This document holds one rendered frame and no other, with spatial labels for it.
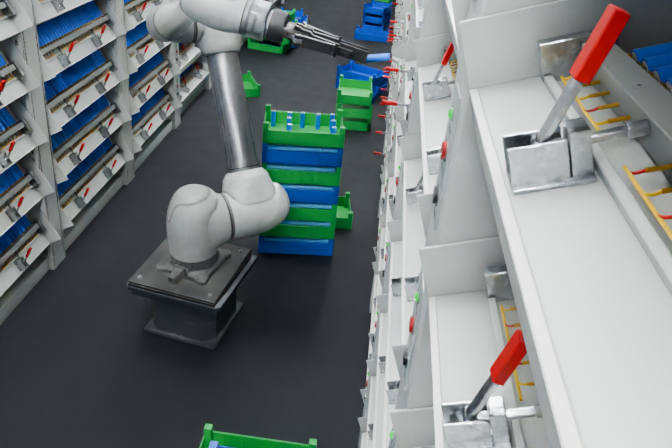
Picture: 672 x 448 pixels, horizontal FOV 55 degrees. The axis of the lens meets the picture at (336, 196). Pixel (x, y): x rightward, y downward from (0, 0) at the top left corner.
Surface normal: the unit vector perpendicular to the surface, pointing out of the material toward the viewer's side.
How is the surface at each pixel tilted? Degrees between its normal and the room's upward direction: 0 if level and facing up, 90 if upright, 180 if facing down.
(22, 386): 0
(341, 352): 0
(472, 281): 90
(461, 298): 19
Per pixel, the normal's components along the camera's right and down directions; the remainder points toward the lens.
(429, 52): -0.10, 0.46
